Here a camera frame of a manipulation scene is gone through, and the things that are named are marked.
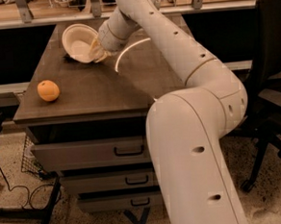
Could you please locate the middle grey drawer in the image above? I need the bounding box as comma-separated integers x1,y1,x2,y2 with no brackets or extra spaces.
61,168,157,195

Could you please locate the wire mesh basket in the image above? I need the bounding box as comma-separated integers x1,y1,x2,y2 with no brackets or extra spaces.
21,137,44,180

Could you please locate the black floor cable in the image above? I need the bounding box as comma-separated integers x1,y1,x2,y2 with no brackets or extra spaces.
0,145,64,213

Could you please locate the grey drawer cabinet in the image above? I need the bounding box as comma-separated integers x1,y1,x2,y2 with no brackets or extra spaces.
13,30,183,201

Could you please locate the white paper bowl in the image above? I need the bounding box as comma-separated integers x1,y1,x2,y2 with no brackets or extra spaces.
62,24,97,63

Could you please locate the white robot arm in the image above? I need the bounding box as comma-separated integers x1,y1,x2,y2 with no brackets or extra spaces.
90,0,248,224

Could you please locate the top grey drawer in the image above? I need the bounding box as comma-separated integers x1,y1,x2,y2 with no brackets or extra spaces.
31,137,150,172

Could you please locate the grey drawer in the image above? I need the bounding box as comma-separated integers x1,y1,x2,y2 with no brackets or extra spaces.
61,168,157,195
77,190,164,213
31,137,150,172

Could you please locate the bottom grey drawer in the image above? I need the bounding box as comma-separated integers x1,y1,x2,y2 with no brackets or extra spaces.
77,190,164,213

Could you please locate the black metal stand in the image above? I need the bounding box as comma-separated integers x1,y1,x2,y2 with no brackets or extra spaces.
0,112,61,224

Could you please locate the black office chair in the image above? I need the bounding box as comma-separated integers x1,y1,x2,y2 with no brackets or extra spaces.
235,0,281,192

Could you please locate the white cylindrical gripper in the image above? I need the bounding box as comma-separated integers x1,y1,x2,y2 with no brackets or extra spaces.
89,8,141,63

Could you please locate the black rxbar chocolate wrapper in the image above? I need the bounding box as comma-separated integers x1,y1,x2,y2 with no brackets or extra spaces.
64,54,74,63

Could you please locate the blue tape cross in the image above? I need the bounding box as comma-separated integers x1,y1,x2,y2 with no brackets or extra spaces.
123,208,150,224

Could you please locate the orange fruit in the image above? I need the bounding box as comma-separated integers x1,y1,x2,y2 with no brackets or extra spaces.
37,80,60,102

